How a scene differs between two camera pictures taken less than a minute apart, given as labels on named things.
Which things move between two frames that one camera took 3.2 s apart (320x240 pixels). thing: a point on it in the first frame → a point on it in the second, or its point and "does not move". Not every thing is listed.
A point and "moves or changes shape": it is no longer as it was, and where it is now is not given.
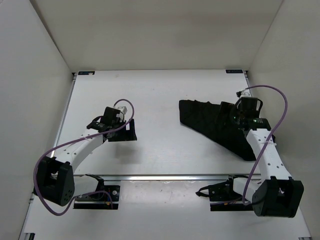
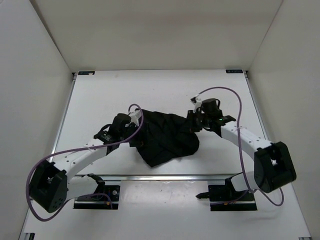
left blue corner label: (86, 72) does not move
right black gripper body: (236, 114) → (198, 120)
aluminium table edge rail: (170, 177) does not move
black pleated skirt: (203, 116) moves or changes shape
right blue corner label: (234, 71) does not move
